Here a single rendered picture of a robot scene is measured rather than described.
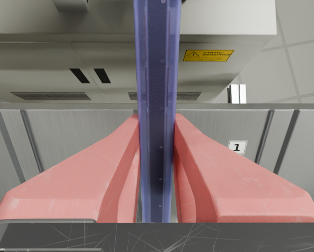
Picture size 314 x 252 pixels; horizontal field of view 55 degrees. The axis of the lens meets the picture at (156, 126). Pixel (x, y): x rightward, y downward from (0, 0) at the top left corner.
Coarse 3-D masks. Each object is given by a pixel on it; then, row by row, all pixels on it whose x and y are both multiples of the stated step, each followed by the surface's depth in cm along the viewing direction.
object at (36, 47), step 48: (0, 0) 50; (48, 0) 50; (96, 0) 50; (192, 0) 50; (240, 0) 50; (0, 48) 55; (48, 48) 55; (96, 48) 55; (192, 48) 55; (240, 48) 55; (0, 96) 93; (48, 96) 93; (96, 96) 93; (192, 96) 94
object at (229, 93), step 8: (56, 0) 46; (64, 0) 46; (72, 0) 46; (80, 0) 46; (88, 0) 49; (184, 0) 50; (64, 8) 48; (72, 8) 48; (80, 8) 48; (88, 8) 49; (232, 88) 79; (240, 88) 79; (232, 96) 79; (240, 96) 79
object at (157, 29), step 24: (144, 0) 9; (168, 0) 9; (144, 24) 9; (168, 24) 9; (144, 48) 10; (168, 48) 10; (144, 72) 10; (168, 72) 10; (144, 96) 11; (168, 96) 11; (144, 120) 11; (168, 120) 11; (144, 144) 12; (168, 144) 12; (144, 168) 13; (168, 168) 13; (144, 192) 14; (168, 192) 14; (144, 216) 15; (168, 216) 15
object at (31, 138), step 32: (0, 128) 25; (32, 128) 25; (64, 128) 25; (96, 128) 25; (224, 128) 25; (256, 128) 26; (288, 128) 26; (0, 160) 27; (32, 160) 27; (256, 160) 28; (288, 160) 28; (0, 192) 30
